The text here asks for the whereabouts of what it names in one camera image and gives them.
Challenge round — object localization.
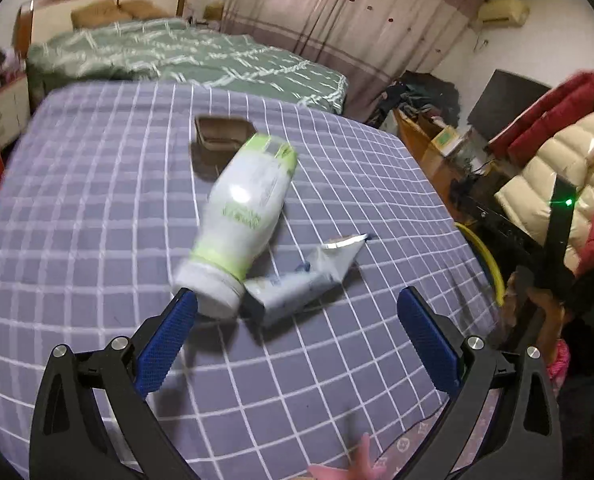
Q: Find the pink striped curtain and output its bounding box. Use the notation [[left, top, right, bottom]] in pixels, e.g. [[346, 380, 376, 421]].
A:
[[219, 0, 488, 81]]

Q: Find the wooden bed headboard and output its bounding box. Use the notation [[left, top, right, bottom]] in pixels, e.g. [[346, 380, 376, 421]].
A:
[[12, 0, 187, 58]]

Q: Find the white tube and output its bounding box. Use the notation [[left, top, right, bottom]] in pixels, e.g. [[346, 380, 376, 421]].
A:
[[242, 234, 370, 328]]

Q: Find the wooden desk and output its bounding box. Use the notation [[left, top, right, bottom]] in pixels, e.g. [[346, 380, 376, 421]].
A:
[[394, 110, 478, 206]]

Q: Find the green plaid blanket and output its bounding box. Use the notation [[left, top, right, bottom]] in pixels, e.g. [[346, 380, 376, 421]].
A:
[[27, 17, 349, 115]]

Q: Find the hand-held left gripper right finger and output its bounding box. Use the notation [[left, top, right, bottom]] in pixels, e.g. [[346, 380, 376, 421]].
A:
[[397, 287, 565, 480]]

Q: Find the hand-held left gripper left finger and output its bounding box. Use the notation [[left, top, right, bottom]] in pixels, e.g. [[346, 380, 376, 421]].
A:
[[30, 287, 200, 480]]

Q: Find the cream air conditioner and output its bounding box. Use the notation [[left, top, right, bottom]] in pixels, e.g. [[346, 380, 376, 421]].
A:
[[469, 0, 530, 27]]

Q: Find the mauve patterned cloth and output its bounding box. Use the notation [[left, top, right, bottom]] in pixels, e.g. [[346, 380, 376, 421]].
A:
[[372, 400, 482, 480]]

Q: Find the tan pillow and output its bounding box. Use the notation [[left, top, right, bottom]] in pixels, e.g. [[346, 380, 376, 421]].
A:
[[71, 0, 124, 29], [120, 0, 164, 21]]

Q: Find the red puffer jacket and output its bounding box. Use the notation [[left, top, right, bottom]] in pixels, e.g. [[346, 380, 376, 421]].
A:
[[487, 52, 594, 161]]

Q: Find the green white box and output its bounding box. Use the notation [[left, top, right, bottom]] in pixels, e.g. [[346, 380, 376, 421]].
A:
[[434, 127, 466, 157]]

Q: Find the dark flat screen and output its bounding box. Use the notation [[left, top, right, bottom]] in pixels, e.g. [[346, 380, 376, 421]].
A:
[[467, 69, 552, 142]]

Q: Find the pile of dark clothes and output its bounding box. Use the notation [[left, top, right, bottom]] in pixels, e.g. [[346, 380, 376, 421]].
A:
[[372, 71, 460, 128]]

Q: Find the yellow trash bin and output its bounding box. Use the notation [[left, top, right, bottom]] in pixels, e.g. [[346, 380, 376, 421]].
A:
[[454, 221, 506, 307]]

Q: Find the purple grid cloth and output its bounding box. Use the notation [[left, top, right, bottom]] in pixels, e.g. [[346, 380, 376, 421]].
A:
[[0, 81, 502, 480]]

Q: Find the person's right hand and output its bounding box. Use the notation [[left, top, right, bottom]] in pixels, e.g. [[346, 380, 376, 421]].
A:
[[502, 272, 568, 361]]

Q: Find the small brown box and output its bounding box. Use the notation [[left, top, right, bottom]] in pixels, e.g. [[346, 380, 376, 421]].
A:
[[189, 115, 257, 181]]

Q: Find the black electronic device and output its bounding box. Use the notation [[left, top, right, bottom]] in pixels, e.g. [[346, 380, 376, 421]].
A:
[[454, 180, 545, 262]]

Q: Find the cream puffer jacket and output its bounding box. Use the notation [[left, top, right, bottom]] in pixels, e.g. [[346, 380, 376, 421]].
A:
[[494, 67, 594, 275]]

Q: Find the white green plastic bottle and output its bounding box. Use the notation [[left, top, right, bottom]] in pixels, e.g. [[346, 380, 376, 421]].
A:
[[173, 132, 299, 320]]

